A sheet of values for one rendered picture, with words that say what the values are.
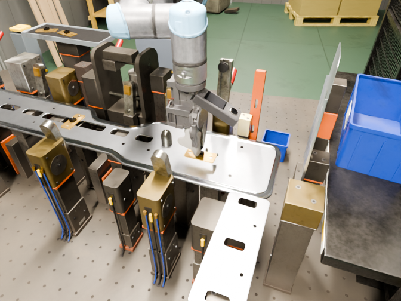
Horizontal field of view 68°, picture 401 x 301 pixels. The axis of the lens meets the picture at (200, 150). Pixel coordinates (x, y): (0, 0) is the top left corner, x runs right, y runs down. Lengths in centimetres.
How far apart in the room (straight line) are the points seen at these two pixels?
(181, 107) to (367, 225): 48
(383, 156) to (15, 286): 104
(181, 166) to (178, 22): 38
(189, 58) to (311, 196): 39
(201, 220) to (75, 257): 49
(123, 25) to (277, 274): 73
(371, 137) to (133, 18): 60
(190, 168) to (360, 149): 42
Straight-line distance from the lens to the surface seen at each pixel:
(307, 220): 69
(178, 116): 71
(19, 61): 132
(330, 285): 101
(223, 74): 89
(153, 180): 72
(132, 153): 87
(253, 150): 87
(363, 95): 106
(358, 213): 74
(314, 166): 76
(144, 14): 72
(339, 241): 68
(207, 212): 72
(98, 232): 109
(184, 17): 61
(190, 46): 62
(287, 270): 87
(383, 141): 79
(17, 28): 154
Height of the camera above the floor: 154
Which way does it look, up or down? 39 degrees down
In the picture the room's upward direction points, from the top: straight up
